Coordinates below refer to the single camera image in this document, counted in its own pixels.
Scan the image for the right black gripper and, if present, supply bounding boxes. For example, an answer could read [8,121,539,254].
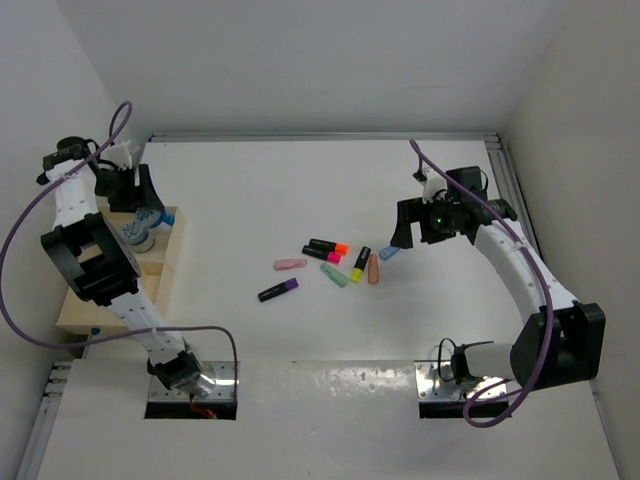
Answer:
[391,193,459,249]

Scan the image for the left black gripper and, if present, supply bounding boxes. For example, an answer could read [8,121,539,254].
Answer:
[94,164,163,214]

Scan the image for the blue lidded jar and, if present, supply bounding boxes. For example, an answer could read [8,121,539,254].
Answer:
[136,208,175,234]
[120,220,155,253]

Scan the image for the purple capped black highlighter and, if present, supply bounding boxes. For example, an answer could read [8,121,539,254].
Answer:
[257,278,299,302]

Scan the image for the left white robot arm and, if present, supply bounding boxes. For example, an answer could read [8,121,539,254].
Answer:
[37,136,204,397]

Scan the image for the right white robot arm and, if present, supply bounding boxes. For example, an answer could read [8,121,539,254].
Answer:
[391,166,606,389]

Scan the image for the pastel blue correction tape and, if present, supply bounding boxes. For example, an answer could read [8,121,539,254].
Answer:
[378,246,400,261]

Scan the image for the wooden divided tray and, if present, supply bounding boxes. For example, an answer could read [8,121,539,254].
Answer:
[56,206,186,335]

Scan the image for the yellow capped black highlighter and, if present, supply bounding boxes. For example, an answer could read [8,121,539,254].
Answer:
[350,246,371,284]

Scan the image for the orange capped black highlighter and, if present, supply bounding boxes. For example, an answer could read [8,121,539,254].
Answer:
[308,238,349,255]

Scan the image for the pink capped black highlighter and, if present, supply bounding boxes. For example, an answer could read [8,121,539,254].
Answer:
[301,245,342,265]

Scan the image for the pastel green correction tape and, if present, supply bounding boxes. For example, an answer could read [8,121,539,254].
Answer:
[320,262,350,288]

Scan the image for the pastel pink correction tape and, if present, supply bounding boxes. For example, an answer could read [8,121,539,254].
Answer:
[273,258,307,271]

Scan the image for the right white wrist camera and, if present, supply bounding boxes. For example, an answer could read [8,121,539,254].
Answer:
[413,167,448,204]

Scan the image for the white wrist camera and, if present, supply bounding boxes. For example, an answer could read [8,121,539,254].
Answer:
[413,167,448,204]
[101,140,140,169]

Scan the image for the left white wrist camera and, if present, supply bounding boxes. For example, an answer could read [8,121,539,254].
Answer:
[101,140,140,169]

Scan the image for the aluminium frame rail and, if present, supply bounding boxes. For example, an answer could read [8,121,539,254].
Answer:
[147,131,530,221]

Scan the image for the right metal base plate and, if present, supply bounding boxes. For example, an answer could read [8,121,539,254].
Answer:
[414,360,507,403]

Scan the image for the metal base plate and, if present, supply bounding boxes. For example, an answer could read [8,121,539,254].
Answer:
[414,360,507,403]
[148,361,236,403]

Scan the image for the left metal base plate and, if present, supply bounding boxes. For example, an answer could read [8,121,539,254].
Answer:
[148,361,236,403]

